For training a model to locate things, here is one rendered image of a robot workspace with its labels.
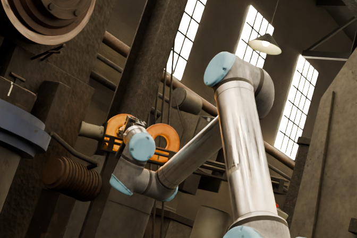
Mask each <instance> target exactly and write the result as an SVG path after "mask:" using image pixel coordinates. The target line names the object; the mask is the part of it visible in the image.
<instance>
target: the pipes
mask: <svg viewBox="0 0 357 238"><path fill-rule="evenodd" d="M102 43H104V44H105V45H107V46H108V47H110V48H111V49H113V50H114V51H116V52H117V53H119V54H120V55H122V56H123V57H125V58H127V56H128V53H129V50H130V47H129V46H127V45H126V44H124V43H123V42H121V41H120V40H118V39H117V38H115V37H114V36H113V35H111V34H110V33H108V32H107V31H106V32H105V35H104V38H103V41H102ZM97 59H99V60H101V61H102V62H104V63H105V64H107V65H108V66H110V67H112V68H113V69H115V70H116V71H118V72H120V73H122V70H123V69H122V68H121V67H119V66H117V65H116V64H114V63H113V62H111V61H110V60H108V59H107V58H105V57H103V56H102V55H100V54H99V53H98V55H97ZM90 78H92V79H94V80H95V81H97V82H99V83H100V84H102V85H104V86H105V87H107V88H108V89H110V90H112V91H114V92H115V90H116V87H117V85H116V84H114V83H112V82H111V81H109V80H107V79H106V78H104V77H103V76H101V75H99V74H98V73H96V72H95V71H93V70H92V71H91V74H90ZM170 82H171V76H170V75H169V74H167V75H166V85H167V86H168V87H170ZM179 87H182V88H184V89H186V90H188V91H189V92H191V93H193V94H194V95H196V96H198V97H199V98H200V99H201V100H202V110H204V111H205V112H207V113H208V114H210V115H211V116H213V117H217V116H218V111H217V108H216V107H215V106H213V105H212V104H211V103H209V102H207V101H206V100H204V99H203V98H202V97H200V96H199V95H197V94H196V93H195V92H193V91H192V90H190V89H189V88H187V87H186V86H185V85H183V84H181V83H180V82H179V81H177V80H176V79H174V78H173V84H172V89H173V90H175V89H176V88H179ZM154 113H155V108H153V107H152V108H151V111H150V114H152V115H154ZM160 116H161V112H160V111H158V110H157V115H156V117H157V118H159V117H160ZM263 143H264V147H265V152H266V153H268V154H270V155H271V156H273V157H274V158H276V159H277V160H279V161H280V162H281V163H283V164H284V165H286V166H287V167H289V168H290V169H292V170H294V166H295V162H294V161H292V160H291V159H289V158H288V157H286V156H285V155H283V154H282V153H281V152H279V151H278V150H277V149H275V148H274V147H272V146H271V145H269V144H268V143H266V142H265V141H263ZM268 167H269V168H270V169H272V170H273V171H275V172H276V173H278V174H279V175H281V176H283V177H284V178H286V179H287V180H289V181H291V178H290V177H289V176H287V175H286V174H284V173H283V172H281V171H280V170H278V169H277V168H275V167H274V166H272V165H271V164H269V163H268Z"/></svg>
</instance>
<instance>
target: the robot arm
mask: <svg viewBox="0 0 357 238"><path fill-rule="evenodd" d="M204 83H205V85H206V86H208V88H213V90H214V96H215V100H216V104H217V111H218V116H217V117H216V118H215V119H214V120H213V121H211V122H210V123H209V124H208V125H207V126H206V127H205V128H204V129H203V130H202V131H201V132H199V133H198V134H197V135H196V136H195V137H194V138H193V139H192V140H191V141H190V142H189V143H187V144H186V145H185V146H184V147H183V148H182V149H181V150H180V151H179V152H178V153H177V154H176V155H174V156H173V157H172V158H171V159H170V160H169V161H168V162H167V163H166V164H165V165H164V166H162V167H160V168H159V169H158V170H157V171H156V172H154V171H151V170H148V169H145V168H144V167H145V165H146V163H147V161H148V160H149V159H150V158H151V157H152V156H153V155H154V153H155V150H156V146H155V141H154V139H153V138H152V136H151V135H149V133H148V132H147V131H146V129H145V127H146V125H147V124H146V123H145V121H144V122H142V121H141V120H139V119H137V118H135V117H133V116H128V115H127V117H126V119H125V122H124V125H123V126H122V127H121V128H120V129H118V130H117V133H118V134H119V135H120V137H122V138H123V141H122V143H121V145H120V147H119V149H118V151H117V152H116V155H115V158H116V159H119V161H118V163H117V165H116V167H115V170H114V172H113V174H112V177H111V178H110V181H109V183H110V185H111V186H112V187H113V188H114V189H115V190H117V191H119V192H120V193H122V194H125V195H127V196H131V195H132V194H133V192H134V193H137V194H142V195H144V196H148V197H151V198H154V199H156V200H158V201H163V202H168V201H170V200H172V199H173V198H174V196H175V195H176V193H177V190H178V185H179V184H180V183H182V182H183V181H184V180H185V179H186V178H187V177H188V176H190V175H191V174H192V173H193V172H194V171H195V170H196V169H198V168H199V167H200V166H201V165H202V164H203V163H204V162H206V161H207V160H208V159H209V158H210V157H211V156H212V155H214V154H215V153H216V152H217V151H218V150H219V149H220V148H222V147H223V152H224V158H225V166H226V173H227V180H228V187H229V194H230V199H231V206H232V213H233V220H234V223H233V224H232V225H231V226H230V227H229V229H228V231H227V233H226V234H225V235H224V237H223V238H290V232H289V229H288V224H287V222H286V220H285V219H283V218H281V217H279V216H278V214H277V209H276V204H275V198H274V193H273V188H272V184H271V179H270V174H269V168H268V163H267V157H266V152H265V147H264V142H263V138H262V133H261V127H260V122H259V121H261V120H262V119H263V118H264V117H265V116H266V115H267V114H268V113H269V111H270V109H271V108H272V105H273V102H274V96H275V91H274V84H273V81H272V79H271V77H270V76H269V74H268V73H267V72H266V71H265V70H264V69H262V68H260V67H258V66H256V65H254V64H251V63H249V62H247V61H245V60H243V59H241V58H239V57H237V56H236V55H235V54H231V53H229V52H221V53H219V54H217V55H216V56H215V57H214V58H213V59H212V60H211V61H210V63H209V64H208V66H207V68H206V71H205V74H204Z"/></svg>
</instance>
